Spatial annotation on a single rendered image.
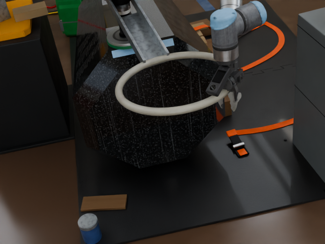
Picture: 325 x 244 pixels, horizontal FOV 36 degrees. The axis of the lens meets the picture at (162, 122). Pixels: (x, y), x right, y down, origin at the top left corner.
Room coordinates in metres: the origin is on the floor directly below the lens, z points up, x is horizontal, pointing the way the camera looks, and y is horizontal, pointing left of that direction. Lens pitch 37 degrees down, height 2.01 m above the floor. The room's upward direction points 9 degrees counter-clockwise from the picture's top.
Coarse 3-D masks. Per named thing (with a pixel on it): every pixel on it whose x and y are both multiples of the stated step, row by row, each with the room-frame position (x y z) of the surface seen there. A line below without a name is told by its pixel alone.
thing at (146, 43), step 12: (108, 0) 2.27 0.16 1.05; (132, 0) 2.28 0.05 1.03; (120, 24) 2.12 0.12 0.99; (132, 24) 2.14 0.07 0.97; (144, 24) 2.13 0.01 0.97; (132, 36) 2.06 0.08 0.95; (144, 36) 2.05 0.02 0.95; (156, 36) 1.99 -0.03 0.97; (144, 48) 1.98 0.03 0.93; (156, 48) 1.97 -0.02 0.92; (144, 60) 1.85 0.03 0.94
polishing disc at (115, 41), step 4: (116, 28) 2.37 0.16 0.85; (112, 32) 2.33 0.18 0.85; (116, 32) 2.32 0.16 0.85; (108, 36) 2.29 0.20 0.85; (112, 36) 2.28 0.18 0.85; (116, 36) 2.28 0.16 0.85; (108, 40) 2.25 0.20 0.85; (112, 40) 2.24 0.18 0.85; (116, 40) 2.24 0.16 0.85; (120, 40) 2.23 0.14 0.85; (124, 40) 2.22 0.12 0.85; (112, 44) 2.22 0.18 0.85; (116, 44) 2.20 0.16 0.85; (120, 44) 2.19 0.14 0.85; (124, 44) 2.18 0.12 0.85; (128, 44) 2.18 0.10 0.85
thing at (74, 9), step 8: (56, 0) 4.16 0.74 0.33; (64, 0) 4.11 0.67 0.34; (72, 0) 4.10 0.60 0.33; (80, 0) 4.09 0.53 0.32; (64, 8) 4.10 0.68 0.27; (72, 8) 4.09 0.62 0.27; (64, 16) 4.10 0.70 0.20; (72, 16) 4.08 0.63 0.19; (64, 24) 4.09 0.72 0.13; (72, 24) 4.08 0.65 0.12; (64, 32) 4.12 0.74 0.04; (72, 32) 4.07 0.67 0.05
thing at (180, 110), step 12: (156, 60) 1.87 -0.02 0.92; (168, 60) 1.88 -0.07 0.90; (132, 72) 1.80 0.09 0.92; (120, 84) 1.70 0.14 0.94; (120, 96) 1.59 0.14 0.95; (216, 96) 1.46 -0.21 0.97; (132, 108) 1.50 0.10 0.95; (144, 108) 1.47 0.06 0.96; (156, 108) 1.45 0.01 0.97; (168, 108) 1.44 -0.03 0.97; (180, 108) 1.43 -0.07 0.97; (192, 108) 1.42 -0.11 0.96
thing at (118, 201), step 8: (88, 200) 1.99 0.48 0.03; (96, 200) 1.98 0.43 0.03; (104, 200) 1.97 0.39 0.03; (112, 200) 1.96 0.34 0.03; (120, 200) 1.95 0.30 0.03; (88, 208) 1.93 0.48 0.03; (96, 208) 1.92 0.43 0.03; (104, 208) 1.91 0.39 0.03; (112, 208) 1.90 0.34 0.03; (120, 208) 1.90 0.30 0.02
